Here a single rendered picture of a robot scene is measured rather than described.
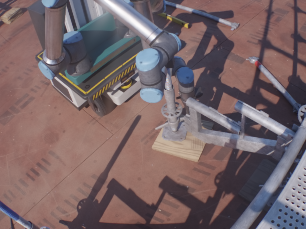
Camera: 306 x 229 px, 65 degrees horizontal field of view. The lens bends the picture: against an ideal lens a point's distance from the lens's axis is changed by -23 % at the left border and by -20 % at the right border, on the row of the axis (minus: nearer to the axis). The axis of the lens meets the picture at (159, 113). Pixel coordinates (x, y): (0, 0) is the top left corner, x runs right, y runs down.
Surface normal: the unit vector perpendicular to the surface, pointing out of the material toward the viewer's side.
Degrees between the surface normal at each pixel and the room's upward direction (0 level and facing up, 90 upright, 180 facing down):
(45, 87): 0
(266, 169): 0
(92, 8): 90
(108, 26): 90
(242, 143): 90
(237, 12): 0
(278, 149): 90
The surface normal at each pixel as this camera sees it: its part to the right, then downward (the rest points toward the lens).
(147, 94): -0.13, 0.81
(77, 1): 0.73, 0.45
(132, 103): -0.12, -0.65
